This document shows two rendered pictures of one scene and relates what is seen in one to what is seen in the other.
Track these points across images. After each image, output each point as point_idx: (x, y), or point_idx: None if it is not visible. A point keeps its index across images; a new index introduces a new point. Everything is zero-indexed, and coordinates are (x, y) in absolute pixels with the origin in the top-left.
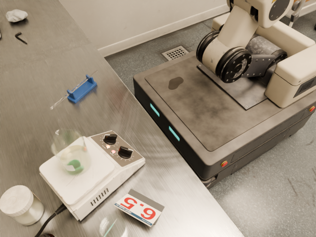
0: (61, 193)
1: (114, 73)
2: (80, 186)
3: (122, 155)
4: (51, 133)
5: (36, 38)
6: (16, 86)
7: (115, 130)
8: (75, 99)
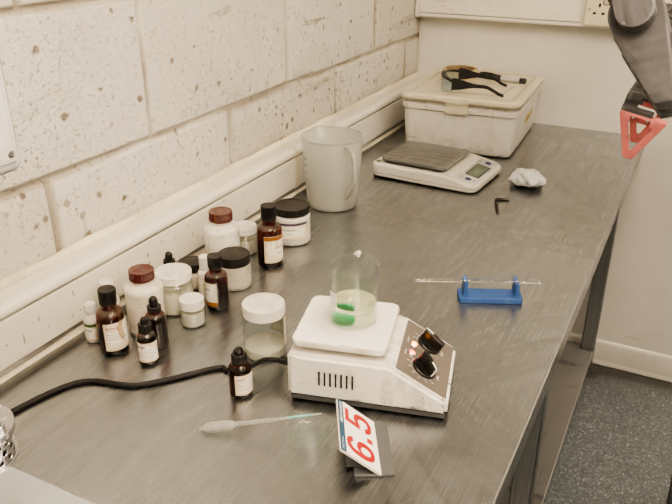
0: (301, 326)
1: (570, 309)
2: (323, 335)
3: (417, 364)
4: None
5: (519, 215)
6: (419, 246)
7: (465, 362)
8: (465, 297)
